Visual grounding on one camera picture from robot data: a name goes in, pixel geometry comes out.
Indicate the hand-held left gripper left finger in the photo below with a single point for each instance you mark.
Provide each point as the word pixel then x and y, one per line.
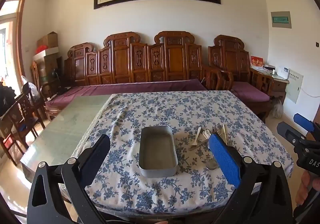
pixel 93 164

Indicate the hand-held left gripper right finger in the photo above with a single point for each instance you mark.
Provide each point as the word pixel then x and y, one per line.
pixel 223 159

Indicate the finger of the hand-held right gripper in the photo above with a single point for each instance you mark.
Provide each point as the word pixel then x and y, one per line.
pixel 303 122
pixel 287 131

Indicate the metal fork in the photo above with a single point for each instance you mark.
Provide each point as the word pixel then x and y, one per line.
pixel 218 130

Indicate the white plastic spoon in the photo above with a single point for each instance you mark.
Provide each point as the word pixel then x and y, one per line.
pixel 205 134

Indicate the white plastic fork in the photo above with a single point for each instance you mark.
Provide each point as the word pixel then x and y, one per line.
pixel 197 136

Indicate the rectangular metal tray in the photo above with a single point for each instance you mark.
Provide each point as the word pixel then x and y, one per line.
pixel 156 149

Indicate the person's right hand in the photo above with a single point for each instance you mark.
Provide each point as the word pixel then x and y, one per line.
pixel 303 189

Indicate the clear plastic bag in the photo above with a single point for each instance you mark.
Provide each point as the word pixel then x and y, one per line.
pixel 276 109

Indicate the wooden side table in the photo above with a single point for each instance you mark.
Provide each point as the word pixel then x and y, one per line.
pixel 278 86

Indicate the white telephone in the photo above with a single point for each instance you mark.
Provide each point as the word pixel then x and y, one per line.
pixel 283 71

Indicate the purple armchair cushion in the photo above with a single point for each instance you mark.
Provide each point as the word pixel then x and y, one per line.
pixel 247 91

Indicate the red card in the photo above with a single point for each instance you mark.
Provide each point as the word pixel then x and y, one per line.
pixel 256 61

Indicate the blue floral tablecloth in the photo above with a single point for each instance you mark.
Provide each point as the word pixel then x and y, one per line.
pixel 150 111

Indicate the purple sofa cushion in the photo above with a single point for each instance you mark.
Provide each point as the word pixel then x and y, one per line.
pixel 112 88

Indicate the wooden dining chair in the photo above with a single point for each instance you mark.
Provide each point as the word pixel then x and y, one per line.
pixel 18 114
pixel 35 73

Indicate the carved wooden armchair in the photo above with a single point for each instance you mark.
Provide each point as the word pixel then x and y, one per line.
pixel 230 56

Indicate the black desk lamp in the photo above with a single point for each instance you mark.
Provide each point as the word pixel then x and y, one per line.
pixel 53 73

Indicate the white plastic bag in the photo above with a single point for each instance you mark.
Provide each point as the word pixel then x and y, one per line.
pixel 30 87

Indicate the black bag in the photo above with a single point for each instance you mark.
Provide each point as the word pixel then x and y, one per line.
pixel 5 100

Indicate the stacked brown cardboard boxes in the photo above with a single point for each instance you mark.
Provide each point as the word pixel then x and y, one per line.
pixel 50 63

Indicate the carved wooden sofa bench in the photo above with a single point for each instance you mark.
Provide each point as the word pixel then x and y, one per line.
pixel 172 58

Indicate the white flat box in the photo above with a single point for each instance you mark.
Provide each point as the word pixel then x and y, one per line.
pixel 47 53

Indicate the red ornament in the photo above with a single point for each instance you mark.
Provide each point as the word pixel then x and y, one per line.
pixel 41 50

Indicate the open cardboard box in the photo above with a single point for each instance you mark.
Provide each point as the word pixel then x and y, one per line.
pixel 48 40

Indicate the white wall distribution box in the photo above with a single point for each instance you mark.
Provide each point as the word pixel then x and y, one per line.
pixel 294 86

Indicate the green-window wall panel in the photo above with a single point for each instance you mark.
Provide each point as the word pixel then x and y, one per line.
pixel 281 19

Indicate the wooden door frame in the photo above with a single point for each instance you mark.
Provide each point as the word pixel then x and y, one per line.
pixel 22 38

